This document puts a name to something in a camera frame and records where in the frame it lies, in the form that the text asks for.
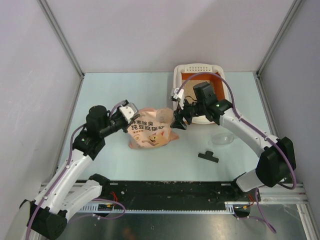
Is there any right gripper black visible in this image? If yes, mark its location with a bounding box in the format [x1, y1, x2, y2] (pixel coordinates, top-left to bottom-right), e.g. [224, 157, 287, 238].
[170, 97, 206, 131]

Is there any pink cat litter bag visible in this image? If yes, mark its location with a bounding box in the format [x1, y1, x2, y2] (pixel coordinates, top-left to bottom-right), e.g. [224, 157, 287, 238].
[128, 108, 179, 149]

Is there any black bag sealing clip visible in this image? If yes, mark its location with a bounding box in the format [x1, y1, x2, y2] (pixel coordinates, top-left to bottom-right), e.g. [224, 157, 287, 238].
[197, 150, 219, 163]

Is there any clear plastic scoop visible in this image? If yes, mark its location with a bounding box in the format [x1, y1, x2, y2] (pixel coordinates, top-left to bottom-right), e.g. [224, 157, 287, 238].
[212, 132, 235, 146]

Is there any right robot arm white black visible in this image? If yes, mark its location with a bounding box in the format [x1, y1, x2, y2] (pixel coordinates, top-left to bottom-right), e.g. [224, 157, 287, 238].
[171, 82, 296, 201]

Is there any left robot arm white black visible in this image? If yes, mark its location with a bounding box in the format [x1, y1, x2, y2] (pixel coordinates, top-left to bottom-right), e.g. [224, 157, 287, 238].
[19, 100, 139, 240]

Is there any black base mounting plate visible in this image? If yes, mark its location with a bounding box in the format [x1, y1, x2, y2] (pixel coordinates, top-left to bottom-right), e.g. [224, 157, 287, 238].
[99, 181, 255, 211]

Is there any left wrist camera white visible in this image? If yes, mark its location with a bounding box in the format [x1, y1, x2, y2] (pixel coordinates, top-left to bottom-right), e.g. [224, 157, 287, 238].
[118, 100, 139, 124]

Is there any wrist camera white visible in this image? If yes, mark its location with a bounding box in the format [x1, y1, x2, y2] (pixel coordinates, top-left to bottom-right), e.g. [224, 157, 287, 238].
[118, 100, 139, 124]
[170, 87, 185, 103]

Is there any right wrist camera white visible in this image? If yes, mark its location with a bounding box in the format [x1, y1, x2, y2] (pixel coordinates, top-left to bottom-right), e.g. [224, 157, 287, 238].
[170, 87, 185, 103]

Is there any white slotted cable duct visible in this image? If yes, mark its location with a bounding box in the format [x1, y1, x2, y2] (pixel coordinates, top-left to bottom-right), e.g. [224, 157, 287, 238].
[79, 201, 236, 214]

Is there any aluminium frame rail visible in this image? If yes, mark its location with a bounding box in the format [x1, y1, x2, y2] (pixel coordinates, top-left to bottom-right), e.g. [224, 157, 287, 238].
[48, 179, 306, 206]

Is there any left aluminium corner post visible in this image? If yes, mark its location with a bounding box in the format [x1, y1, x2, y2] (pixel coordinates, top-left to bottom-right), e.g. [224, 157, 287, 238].
[37, 0, 85, 79]

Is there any aluminium corner post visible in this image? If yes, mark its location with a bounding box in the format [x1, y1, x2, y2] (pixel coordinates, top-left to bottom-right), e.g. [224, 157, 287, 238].
[256, 0, 305, 76]
[37, 0, 85, 79]

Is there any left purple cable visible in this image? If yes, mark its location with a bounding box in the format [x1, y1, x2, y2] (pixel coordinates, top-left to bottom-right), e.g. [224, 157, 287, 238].
[25, 99, 128, 240]

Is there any right aluminium corner post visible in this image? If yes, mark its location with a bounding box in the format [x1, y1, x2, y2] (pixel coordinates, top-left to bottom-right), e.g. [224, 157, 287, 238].
[256, 0, 305, 76]

